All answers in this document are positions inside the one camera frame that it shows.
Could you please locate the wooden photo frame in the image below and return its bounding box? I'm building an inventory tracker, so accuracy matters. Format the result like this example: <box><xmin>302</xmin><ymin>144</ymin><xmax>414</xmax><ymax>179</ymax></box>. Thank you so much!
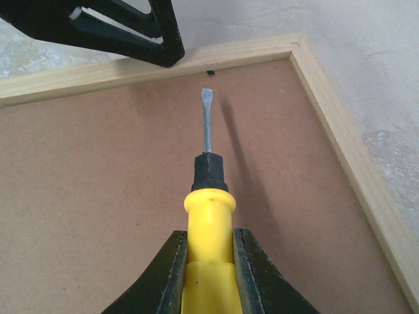
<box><xmin>1</xmin><ymin>35</ymin><xmax>418</xmax><ymax>313</ymax></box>

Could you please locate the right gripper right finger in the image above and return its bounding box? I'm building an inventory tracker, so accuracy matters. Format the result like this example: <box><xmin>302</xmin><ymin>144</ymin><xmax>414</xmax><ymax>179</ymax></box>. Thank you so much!
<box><xmin>233</xmin><ymin>228</ymin><xmax>319</xmax><ymax>314</ymax></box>

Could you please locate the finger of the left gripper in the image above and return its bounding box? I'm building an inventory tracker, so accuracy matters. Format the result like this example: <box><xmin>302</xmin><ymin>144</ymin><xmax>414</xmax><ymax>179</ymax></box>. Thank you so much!
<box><xmin>1</xmin><ymin>0</ymin><xmax>185</xmax><ymax>68</ymax></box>

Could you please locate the yellow handled screwdriver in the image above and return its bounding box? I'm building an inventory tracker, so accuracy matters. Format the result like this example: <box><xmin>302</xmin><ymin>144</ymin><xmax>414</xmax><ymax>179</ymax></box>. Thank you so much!
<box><xmin>181</xmin><ymin>88</ymin><xmax>242</xmax><ymax>313</ymax></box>

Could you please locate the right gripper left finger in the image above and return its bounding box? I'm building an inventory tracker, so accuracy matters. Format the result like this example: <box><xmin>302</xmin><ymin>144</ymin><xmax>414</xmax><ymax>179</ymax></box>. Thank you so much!
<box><xmin>103</xmin><ymin>231</ymin><xmax>187</xmax><ymax>313</ymax></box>

